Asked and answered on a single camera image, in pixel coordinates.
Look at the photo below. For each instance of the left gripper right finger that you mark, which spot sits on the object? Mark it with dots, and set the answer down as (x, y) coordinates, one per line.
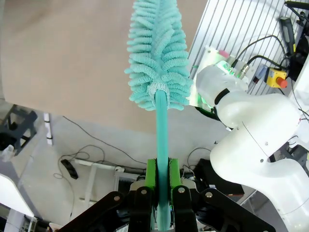
(183, 207)

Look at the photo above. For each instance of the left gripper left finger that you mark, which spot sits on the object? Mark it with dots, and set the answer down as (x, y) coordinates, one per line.
(140, 207)

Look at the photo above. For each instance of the teal chenille duster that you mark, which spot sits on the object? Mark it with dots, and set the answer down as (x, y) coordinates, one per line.
(157, 48)

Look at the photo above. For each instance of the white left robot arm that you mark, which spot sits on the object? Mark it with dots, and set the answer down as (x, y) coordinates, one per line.
(253, 120)

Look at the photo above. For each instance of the black equipment box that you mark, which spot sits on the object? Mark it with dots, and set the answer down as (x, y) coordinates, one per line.
(212, 174)

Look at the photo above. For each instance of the black power strip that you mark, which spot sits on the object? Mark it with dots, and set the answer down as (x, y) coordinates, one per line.
(70, 169)

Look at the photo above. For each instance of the white desk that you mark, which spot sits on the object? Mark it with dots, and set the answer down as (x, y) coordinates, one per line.
(12, 195)

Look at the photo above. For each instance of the black metal stand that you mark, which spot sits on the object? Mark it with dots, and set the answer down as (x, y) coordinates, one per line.
(24, 120)

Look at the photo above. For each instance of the yellow emergency stop box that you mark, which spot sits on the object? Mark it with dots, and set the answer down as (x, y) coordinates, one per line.
(272, 77)

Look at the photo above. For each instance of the small pink block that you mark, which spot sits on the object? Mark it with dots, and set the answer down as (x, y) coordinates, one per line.
(223, 53)

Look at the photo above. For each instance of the aluminium slotted mounting plate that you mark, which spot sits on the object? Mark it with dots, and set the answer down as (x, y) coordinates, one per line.
(217, 29)

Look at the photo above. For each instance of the black handheld controller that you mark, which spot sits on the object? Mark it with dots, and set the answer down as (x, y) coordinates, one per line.
(288, 31)

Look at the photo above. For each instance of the white desk leg frame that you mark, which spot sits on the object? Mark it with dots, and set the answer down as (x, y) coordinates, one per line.
(93, 183)

